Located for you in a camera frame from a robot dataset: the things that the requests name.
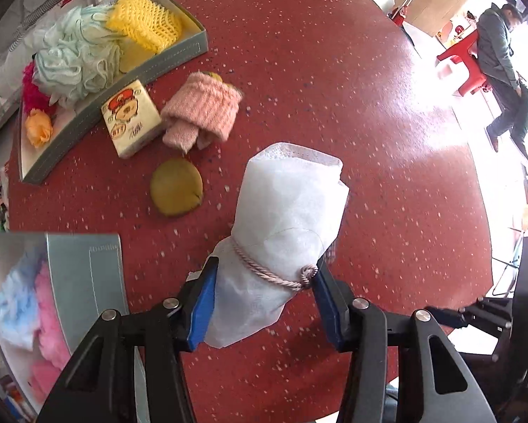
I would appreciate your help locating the yellow flat sponge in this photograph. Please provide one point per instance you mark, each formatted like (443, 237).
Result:
(134, 55)

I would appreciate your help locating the light blue fluffy cloth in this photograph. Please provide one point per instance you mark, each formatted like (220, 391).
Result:
(15, 313)

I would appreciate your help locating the red plastic stool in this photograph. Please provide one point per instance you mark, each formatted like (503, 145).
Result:
(462, 48)

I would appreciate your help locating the grey stitched tray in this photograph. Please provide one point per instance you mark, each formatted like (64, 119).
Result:
(83, 273)
(171, 59)

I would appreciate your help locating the pale green bath pouf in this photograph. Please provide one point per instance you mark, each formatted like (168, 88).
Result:
(70, 61)

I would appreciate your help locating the olive round sponge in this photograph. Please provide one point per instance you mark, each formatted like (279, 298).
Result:
(176, 187)

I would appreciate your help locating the pink fluffy sponge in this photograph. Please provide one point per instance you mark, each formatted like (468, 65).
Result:
(50, 317)

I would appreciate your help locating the magenta fluffy cloth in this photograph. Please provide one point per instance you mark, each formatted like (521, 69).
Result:
(32, 92)

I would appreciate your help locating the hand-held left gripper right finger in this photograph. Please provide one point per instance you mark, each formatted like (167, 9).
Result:
(330, 313)

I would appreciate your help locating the orange fabric flower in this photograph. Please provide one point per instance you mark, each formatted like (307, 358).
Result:
(39, 127)

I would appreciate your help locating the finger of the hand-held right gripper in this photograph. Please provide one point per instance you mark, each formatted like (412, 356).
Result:
(444, 316)

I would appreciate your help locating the yellow knit cloth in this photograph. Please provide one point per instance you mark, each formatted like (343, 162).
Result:
(145, 20)

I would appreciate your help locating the peach pink ribbed knit roll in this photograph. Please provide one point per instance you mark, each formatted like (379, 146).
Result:
(202, 105)

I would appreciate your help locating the cartoon print tissue pack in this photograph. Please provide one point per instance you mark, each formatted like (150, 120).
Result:
(129, 119)

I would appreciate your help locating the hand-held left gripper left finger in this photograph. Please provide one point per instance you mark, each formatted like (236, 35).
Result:
(202, 308)

